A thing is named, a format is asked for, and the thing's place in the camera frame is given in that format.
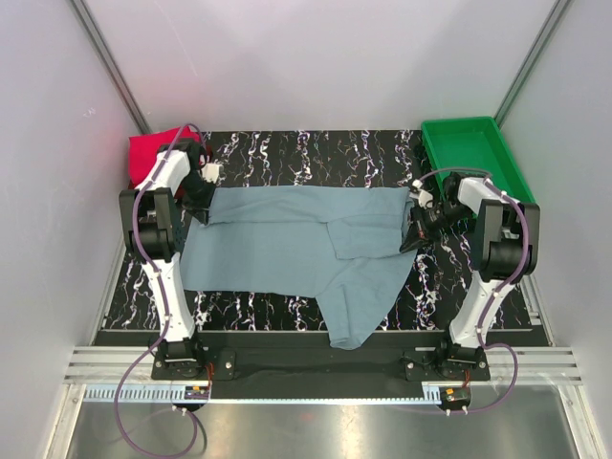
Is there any green plastic tray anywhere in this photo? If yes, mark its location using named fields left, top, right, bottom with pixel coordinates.
left=421, top=117, right=536, bottom=203

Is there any folded pink t shirt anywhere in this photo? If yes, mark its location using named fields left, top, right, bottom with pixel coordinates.
left=128, top=127, right=179, bottom=188

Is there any grey blue t shirt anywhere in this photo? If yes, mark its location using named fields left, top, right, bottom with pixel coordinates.
left=181, top=186, right=416, bottom=350

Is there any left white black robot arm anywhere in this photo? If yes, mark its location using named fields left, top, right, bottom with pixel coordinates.
left=119, top=139, right=220, bottom=380

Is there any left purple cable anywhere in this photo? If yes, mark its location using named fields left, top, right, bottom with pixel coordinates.
left=114, top=122, right=209, bottom=456

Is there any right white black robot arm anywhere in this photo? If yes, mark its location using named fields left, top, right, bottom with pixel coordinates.
left=401, top=168, right=540, bottom=381

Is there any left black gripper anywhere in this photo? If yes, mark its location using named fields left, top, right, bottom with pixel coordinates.
left=181, top=171, right=218, bottom=225

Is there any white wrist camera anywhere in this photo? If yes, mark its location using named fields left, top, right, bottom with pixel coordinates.
left=200, top=163, right=224, bottom=184
left=409, top=179, right=434, bottom=209

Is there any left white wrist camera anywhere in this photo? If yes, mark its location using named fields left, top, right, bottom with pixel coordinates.
left=200, top=163, right=224, bottom=184

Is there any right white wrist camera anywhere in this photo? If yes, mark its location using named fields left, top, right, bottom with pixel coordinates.
left=409, top=179, right=434, bottom=209

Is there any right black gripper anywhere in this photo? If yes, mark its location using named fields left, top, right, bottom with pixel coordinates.
left=400, top=202, right=472, bottom=254

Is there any aluminium frame rail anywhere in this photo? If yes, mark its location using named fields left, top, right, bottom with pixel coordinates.
left=64, top=346, right=581, bottom=385

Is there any white slotted cable duct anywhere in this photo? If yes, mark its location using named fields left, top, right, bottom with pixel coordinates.
left=85, top=382, right=442, bottom=405

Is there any black mounting base plate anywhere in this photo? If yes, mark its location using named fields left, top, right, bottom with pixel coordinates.
left=151, top=348, right=490, bottom=382

